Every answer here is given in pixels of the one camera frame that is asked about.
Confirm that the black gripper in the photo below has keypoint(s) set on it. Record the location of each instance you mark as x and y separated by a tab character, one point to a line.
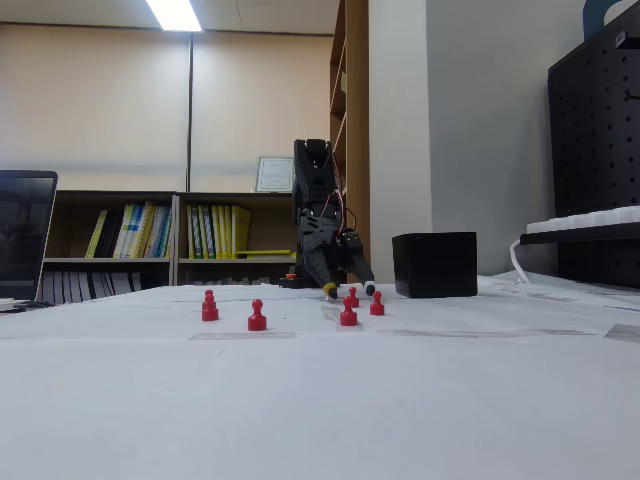
326	248

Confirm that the red pawn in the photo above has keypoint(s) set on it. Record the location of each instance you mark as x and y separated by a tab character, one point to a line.
376	306
347	316
257	320
210	312
354	300

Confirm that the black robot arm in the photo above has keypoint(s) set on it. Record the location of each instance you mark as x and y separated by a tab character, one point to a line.
312	170

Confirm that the black open box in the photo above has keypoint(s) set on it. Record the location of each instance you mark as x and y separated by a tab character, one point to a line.
435	265

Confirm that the flat yellow folder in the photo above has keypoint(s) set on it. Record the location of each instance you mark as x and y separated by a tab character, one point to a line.
270	253

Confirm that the framed certificate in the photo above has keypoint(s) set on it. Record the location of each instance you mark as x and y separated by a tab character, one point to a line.
274	175

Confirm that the tall wooden bookshelf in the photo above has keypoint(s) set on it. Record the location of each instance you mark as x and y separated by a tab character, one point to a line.
357	125

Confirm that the white paper table cover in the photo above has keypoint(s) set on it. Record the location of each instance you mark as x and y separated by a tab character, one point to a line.
300	400

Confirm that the white blue book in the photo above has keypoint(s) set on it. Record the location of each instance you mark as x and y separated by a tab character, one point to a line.
160	232

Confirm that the beige roller blind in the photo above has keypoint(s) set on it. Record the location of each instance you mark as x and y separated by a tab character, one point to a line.
260	95
90	95

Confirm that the yellow white book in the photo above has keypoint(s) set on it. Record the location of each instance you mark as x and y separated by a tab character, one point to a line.
141	230
125	232

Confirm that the low wooden bookshelf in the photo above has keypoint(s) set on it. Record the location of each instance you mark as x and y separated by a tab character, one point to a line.
150	196

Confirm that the black book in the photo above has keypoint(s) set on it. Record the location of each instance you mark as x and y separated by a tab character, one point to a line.
110	237

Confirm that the black pegboard shelf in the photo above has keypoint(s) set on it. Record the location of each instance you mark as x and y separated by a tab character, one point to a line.
580	236

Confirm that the slim yellow binder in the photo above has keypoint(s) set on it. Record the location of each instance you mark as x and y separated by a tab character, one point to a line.
95	235

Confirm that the white power strip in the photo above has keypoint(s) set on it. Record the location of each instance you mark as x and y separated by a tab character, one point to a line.
585	217

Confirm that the grey file binder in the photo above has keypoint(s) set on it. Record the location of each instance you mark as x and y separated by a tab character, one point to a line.
48	287
78	286
69	286
59	287

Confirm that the black pegboard panel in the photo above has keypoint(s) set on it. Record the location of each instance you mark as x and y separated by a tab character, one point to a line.
590	150

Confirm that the ceiling light panel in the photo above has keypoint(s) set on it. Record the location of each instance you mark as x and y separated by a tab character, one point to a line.
174	15

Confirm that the dark laptop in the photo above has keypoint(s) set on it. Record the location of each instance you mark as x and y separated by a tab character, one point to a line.
25	235

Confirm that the dark blue rounded panel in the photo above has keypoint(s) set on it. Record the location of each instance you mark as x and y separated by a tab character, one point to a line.
592	20

